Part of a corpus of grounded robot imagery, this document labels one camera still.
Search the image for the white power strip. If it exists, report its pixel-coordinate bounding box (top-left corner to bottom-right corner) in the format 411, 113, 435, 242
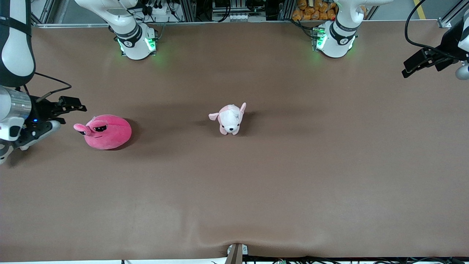
148, 2, 173, 16

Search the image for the grey white husky plush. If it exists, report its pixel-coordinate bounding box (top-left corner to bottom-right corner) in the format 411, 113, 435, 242
0, 141, 30, 165

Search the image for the slanted aluminium frame profile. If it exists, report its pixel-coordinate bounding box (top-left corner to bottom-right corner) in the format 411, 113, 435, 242
31, 0, 56, 25

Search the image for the pink round plush toy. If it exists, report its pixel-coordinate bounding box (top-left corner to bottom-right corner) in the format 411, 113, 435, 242
73, 114, 132, 150

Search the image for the pink white plush dog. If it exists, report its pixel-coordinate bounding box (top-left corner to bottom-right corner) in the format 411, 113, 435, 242
208, 102, 247, 136

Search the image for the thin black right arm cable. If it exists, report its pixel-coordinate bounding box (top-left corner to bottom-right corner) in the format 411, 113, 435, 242
23, 72, 72, 104

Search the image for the silver aluminium table rail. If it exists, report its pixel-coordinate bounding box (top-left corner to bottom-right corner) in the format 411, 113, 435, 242
31, 19, 440, 29

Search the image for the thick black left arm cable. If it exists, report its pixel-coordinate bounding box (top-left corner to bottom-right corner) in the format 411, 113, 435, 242
405, 0, 461, 61

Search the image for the orange packaged items heap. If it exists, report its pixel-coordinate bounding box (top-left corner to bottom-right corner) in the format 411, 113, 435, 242
292, 0, 338, 21

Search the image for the aluminium corner frame profile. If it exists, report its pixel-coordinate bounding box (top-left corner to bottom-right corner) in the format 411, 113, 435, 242
437, 0, 469, 29

